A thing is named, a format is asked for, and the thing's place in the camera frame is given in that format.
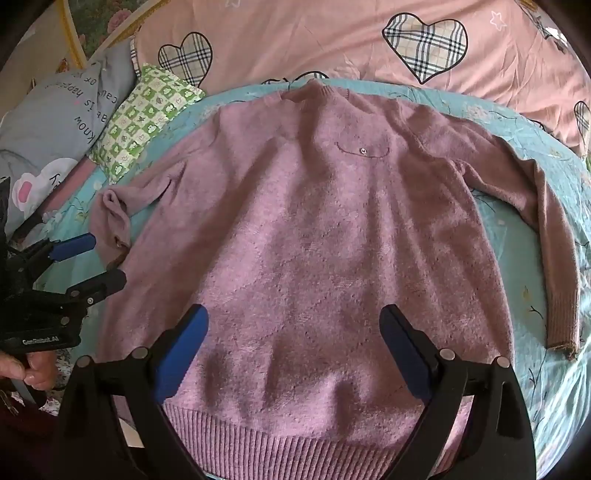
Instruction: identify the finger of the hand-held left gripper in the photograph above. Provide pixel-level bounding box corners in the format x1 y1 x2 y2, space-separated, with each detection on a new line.
18 232 97 268
44 268 128 319

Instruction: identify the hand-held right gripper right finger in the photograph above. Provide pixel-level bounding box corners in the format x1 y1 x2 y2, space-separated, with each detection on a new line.
378 304 539 480

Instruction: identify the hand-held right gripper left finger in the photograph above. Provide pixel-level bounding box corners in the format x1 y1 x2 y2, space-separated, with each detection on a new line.
51 304 209 480

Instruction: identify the purple knit sweater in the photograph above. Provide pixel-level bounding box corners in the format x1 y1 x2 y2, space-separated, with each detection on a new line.
90 78 580 480

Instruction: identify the person's left hand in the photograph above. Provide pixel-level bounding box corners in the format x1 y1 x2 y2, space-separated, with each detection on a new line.
0 352 57 392

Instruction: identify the grey printed pillow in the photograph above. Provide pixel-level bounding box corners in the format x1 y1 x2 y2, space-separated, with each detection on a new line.
0 44 139 241

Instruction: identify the green checked pillow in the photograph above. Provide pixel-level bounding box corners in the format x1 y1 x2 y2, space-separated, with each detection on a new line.
90 64 206 185

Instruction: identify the teal floral bed sheet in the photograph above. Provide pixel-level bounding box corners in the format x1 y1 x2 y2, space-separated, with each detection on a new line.
44 85 591 480

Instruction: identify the floral cloth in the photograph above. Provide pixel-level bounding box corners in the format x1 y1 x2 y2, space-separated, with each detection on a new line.
69 0 155 51

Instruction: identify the pink quilt with plaid hearts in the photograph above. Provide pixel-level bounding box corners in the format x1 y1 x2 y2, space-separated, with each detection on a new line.
131 0 591 160

